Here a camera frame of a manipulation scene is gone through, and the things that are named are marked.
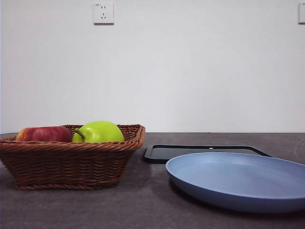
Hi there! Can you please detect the red apple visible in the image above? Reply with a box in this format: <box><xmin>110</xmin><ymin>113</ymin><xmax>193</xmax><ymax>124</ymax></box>
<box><xmin>16</xmin><ymin>126</ymin><xmax>72</xmax><ymax>143</ymax></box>

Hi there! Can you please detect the brown wicker basket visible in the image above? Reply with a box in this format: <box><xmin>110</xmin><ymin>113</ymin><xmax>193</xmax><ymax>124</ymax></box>
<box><xmin>0</xmin><ymin>124</ymin><xmax>146</xmax><ymax>191</ymax></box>

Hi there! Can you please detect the blue round plate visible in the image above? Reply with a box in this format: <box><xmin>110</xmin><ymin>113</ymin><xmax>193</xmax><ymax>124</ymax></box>
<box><xmin>165</xmin><ymin>152</ymin><xmax>305</xmax><ymax>214</ymax></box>

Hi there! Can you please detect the white wall socket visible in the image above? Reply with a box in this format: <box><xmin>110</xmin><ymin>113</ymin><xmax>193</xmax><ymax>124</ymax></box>
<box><xmin>92</xmin><ymin>2</ymin><xmax>115</xmax><ymax>26</ymax></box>

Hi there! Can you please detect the green apple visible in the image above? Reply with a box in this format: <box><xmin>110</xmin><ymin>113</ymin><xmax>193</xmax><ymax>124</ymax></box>
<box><xmin>71</xmin><ymin>120</ymin><xmax>125</xmax><ymax>144</ymax></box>

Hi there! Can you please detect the white wall plate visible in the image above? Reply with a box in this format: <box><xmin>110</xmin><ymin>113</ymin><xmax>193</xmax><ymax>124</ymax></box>
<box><xmin>298</xmin><ymin>2</ymin><xmax>305</xmax><ymax>25</ymax></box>

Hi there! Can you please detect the black flat tray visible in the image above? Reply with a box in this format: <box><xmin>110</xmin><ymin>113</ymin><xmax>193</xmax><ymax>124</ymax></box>
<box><xmin>143</xmin><ymin>144</ymin><xmax>272</xmax><ymax>165</ymax></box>

